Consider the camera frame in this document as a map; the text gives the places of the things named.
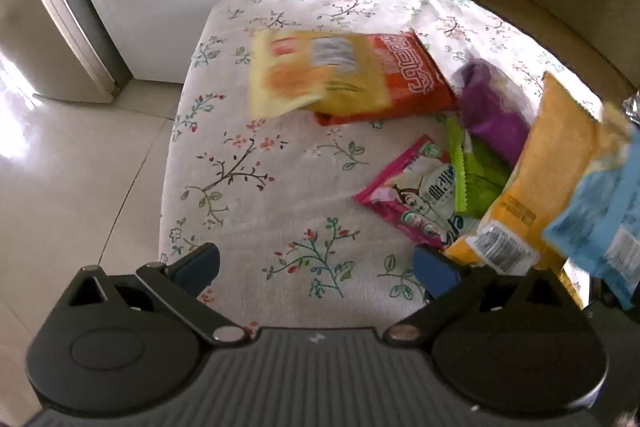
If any pink snack packet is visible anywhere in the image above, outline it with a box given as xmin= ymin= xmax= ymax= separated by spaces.
xmin=352 ymin=134 xmax=483 ymax=253

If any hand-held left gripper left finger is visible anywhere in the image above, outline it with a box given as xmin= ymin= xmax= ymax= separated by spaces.
xmin=67 ymin=243 xmax=247 ymax=348

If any purple snack packet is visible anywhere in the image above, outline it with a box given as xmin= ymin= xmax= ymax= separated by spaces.
xmin=457 ymin=61 xmax=533 ymax=168

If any silver foil snack packet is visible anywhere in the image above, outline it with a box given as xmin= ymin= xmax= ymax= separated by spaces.
xmin=622 ymin=92 xmax=640 ymax=125

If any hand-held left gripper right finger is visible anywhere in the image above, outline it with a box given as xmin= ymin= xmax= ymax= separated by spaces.
xmin=384 ymin=243 xmax=571 ymax=349

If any yellow barcode snack packet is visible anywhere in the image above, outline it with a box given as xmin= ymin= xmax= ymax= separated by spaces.
xmin=442 ymin=71 xmax=608 ymax=275

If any orange snack packet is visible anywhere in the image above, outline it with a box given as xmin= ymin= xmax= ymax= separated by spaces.
xmin=312 ymin=29 xmax=458 ymax=126

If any blue snack packet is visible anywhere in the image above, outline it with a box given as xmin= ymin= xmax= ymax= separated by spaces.
xmin=542 ymin=102 xmax=640 ymax=310

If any green snack packet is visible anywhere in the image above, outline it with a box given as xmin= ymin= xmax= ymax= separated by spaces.
xmin=445 ymin=116 xmax=513 ymax=217

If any silver refrigerator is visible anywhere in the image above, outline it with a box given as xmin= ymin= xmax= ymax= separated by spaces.
xmin=0 ymin=0 xmax=133 ymax=102

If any floral tablecloth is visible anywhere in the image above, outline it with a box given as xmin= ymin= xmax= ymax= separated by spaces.
xmin=157 ymin=0 xmax=608 ymax=338

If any small yellow snack packet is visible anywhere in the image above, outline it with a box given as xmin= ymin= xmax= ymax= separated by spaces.
xmin=249 ymin=29 xmax=373 ymax=118

